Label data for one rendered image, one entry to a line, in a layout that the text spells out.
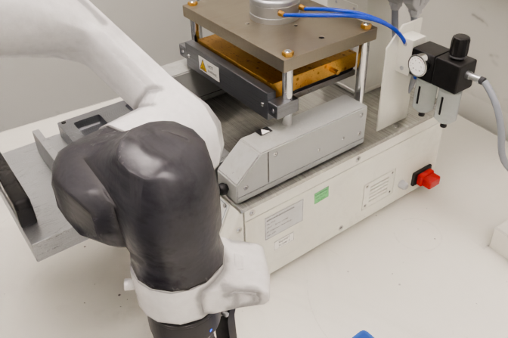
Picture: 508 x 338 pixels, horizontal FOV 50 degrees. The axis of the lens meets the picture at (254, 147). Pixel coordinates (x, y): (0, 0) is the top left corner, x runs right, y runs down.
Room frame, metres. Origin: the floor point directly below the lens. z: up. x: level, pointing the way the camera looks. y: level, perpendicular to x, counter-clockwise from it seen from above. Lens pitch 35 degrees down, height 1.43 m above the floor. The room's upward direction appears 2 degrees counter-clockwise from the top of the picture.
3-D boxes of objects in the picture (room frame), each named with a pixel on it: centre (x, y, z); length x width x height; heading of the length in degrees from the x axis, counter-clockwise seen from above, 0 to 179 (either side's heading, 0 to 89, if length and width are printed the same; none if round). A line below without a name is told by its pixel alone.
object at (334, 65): (0.82, -0.04, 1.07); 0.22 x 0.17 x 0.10; 35
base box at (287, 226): (0.81, -0.04, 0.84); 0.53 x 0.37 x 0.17; 125
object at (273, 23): (0.83, -0.08, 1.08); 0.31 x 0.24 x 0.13; 35
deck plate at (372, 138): (0.85, -0.07, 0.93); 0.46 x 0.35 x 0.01; 125
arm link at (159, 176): (0.40, 0.11, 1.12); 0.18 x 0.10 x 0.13; 48
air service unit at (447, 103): (0.72, -0.27, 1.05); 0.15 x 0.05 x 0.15; 35
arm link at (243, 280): (0.37, 0.05, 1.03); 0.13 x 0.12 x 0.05; 50
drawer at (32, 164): (0.65, 0.21, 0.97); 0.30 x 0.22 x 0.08; 125
